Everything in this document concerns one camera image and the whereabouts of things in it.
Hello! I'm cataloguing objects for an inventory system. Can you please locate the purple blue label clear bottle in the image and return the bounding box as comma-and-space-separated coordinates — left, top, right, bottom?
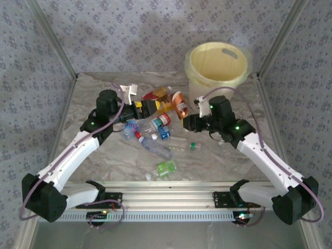
121, 119, 142, 141

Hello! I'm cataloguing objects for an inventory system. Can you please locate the red label amber bottle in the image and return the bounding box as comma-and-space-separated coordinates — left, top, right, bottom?
142, 86, 173, 101

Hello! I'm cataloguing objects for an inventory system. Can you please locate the copper label bottle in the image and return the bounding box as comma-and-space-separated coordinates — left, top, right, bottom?
169, 90, 189, 120

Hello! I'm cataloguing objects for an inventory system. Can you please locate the clear unlabeled bottle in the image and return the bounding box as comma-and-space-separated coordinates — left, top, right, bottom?
168, 136, 187, 153

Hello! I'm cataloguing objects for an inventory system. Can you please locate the small blue label bottle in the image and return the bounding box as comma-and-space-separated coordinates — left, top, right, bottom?
151, 126, 171, 141

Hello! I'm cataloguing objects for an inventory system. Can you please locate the large clear red-capped bottle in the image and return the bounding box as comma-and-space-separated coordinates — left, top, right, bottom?
135, 131, 174, 160

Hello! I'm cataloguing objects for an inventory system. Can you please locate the green label clear bottle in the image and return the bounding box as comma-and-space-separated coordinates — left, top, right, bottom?
144, 159, 177, 181

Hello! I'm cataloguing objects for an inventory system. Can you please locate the cream plastic bin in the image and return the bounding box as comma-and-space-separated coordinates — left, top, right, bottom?
184, 41, 254, 111

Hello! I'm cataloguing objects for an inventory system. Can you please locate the small controller board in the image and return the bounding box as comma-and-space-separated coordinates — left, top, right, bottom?
232, 211, 254, 224
86, 211, 108, 221

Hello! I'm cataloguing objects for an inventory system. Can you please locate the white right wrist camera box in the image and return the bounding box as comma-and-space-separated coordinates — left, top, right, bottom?
195, 95, 211, 117

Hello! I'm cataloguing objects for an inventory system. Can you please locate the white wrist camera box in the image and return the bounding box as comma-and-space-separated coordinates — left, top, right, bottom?
195, 95, 211, 117
121, 84, 138, 105

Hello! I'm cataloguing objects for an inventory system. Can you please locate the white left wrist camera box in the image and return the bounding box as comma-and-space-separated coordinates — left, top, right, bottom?
121, 84, 138, 105

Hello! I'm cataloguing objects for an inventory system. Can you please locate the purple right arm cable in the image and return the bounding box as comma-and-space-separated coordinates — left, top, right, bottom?
203, 86, 324, 228

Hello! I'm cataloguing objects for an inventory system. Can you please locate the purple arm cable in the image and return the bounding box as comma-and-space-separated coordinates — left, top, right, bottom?
19, 81, 126, 230
203, 86, 324, 228

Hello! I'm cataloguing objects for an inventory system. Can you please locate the aluminium frame rail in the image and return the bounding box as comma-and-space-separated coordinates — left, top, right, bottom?
63, 181, 274, 211

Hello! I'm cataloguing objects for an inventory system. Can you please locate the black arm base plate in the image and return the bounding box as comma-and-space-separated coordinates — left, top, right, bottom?
211, 190, 261, 209
75, 192, 123, 210

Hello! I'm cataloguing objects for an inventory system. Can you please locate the aluminium frame post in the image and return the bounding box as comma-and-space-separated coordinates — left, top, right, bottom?
25, 0, 79, 80
256, 0, 310, 80

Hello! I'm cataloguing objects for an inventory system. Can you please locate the white slotted cable duct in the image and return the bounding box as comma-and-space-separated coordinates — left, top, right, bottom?
56, 210, 250, 223

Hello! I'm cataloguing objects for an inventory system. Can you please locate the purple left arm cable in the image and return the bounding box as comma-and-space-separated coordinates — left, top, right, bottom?
19, 81, 126, 230

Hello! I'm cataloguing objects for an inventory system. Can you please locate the aluminium frame leg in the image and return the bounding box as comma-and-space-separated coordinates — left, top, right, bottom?
14, 220, 40, 249
297, 220, 324, 249

